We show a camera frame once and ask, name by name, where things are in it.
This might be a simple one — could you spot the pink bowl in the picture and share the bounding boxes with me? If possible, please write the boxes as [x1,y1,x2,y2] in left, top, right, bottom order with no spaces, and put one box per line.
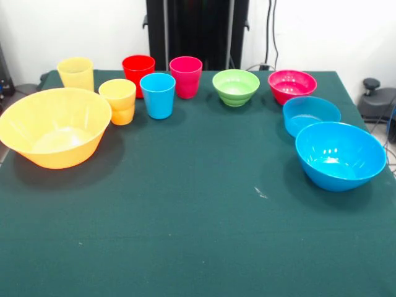
[267,69,318,106]

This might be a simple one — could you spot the red cup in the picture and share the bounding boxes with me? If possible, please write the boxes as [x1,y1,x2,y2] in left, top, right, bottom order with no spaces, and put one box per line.
[121,54,156,99]

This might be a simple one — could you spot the small yellow orange cup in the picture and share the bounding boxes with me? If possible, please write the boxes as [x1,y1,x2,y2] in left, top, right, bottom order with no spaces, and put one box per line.
[98,79,137,126]

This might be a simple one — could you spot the pale yellow cup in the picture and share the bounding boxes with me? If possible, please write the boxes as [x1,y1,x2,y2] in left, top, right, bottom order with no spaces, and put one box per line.
[56,56,95,92]

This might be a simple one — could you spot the black wall cable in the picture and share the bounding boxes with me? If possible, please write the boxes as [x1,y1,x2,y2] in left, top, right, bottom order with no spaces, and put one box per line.
[265,0,281,67]

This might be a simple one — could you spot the dark green table cloth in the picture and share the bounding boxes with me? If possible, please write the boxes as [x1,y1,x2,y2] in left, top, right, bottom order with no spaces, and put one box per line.
[0,69,396,297]

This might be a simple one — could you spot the blue cup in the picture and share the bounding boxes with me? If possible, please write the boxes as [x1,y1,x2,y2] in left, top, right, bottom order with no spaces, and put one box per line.
[139,72,176,120]

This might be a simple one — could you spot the light blue shallow bowl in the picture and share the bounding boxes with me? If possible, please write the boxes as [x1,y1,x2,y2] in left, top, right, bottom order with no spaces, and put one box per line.
[282,95,342,138]

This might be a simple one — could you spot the pink cup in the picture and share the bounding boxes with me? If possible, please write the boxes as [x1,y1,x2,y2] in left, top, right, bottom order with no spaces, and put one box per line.
[169,56,204,100]

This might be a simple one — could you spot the green bowl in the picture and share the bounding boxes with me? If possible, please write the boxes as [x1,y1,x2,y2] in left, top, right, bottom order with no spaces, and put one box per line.
[212,69,260,108]

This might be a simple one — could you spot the large orange bowl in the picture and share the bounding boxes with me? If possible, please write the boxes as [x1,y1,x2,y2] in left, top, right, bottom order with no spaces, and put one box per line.
[0,87,113,170]

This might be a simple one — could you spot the black equipment box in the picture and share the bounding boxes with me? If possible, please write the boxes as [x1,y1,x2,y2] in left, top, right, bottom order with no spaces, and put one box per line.
[0,43,16,97]

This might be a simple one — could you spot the large blue bowl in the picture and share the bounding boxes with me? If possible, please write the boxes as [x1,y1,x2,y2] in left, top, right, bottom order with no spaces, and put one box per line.
[295,121,387,192]

